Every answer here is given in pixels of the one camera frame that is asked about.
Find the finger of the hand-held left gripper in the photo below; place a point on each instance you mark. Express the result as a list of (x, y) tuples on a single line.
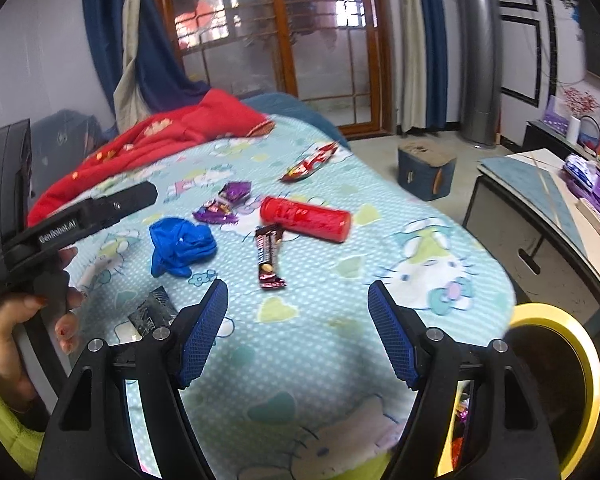
[(120, 202), (12, 185)]

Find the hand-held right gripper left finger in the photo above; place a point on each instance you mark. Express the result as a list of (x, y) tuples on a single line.
[(202, 340)]

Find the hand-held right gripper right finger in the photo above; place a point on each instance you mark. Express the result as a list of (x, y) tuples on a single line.
[(392, 340)]

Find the black wrapper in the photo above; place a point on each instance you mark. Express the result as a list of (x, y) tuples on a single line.
[(152, 310)]

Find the blue bag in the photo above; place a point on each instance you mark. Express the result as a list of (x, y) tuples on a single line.
[(180, 245)]

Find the purple candy wrapper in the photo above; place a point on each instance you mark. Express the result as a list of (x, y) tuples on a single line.
[(220, 205)]

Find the dark chocolate bar wrapper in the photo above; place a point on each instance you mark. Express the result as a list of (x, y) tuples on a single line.
[(269, 255)]

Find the red cylindrical can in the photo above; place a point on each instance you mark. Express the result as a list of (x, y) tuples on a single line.
[(305, 217)]

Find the yellow-rimmed black trash bin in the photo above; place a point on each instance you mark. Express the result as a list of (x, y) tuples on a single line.
[(545, 385)]

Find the red snack wrapper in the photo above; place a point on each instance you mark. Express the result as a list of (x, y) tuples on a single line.
[(310, 162)]

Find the person's left hand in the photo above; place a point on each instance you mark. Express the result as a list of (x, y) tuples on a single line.
[(5, 350)]

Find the cartoon cat printed blanket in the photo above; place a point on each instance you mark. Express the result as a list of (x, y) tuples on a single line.
[(305, 360)]

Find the red flowered blanket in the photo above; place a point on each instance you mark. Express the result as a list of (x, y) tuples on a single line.
[(180, 120)]

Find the beige curtain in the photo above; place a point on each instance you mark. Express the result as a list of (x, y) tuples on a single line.
[(130, 60), (410, 50)]

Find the blue curtain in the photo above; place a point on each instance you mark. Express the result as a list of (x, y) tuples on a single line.
[(435, 50), (155, 50)]

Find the blue storage box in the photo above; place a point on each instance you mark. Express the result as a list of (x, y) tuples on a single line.
[(425, 172)]

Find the coffee table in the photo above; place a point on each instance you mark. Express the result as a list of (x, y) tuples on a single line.
[(510, 210)]

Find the blue bed cover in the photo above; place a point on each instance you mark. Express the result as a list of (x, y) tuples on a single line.
[(310, 115)]

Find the white power strip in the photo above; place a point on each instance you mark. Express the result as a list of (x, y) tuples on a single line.
[(595, 217)]

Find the wooden glass door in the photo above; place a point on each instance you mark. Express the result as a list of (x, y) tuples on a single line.
[(290, 35)]

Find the television cabinet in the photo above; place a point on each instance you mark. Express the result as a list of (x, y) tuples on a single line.
[(540, 137)]

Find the white tissue pack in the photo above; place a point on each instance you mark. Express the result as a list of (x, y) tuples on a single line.
[(582, 169)]

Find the purple card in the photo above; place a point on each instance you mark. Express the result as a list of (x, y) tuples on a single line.
[(555, 117)]

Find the white vase with pink flowers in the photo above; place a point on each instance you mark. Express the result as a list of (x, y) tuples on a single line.
[(575, 127)]

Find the round desk ornament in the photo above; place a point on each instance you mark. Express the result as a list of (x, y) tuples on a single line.
[(591, 135)]

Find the grey tower air conditioner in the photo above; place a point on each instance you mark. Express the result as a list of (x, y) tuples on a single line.
[(477, 60)]

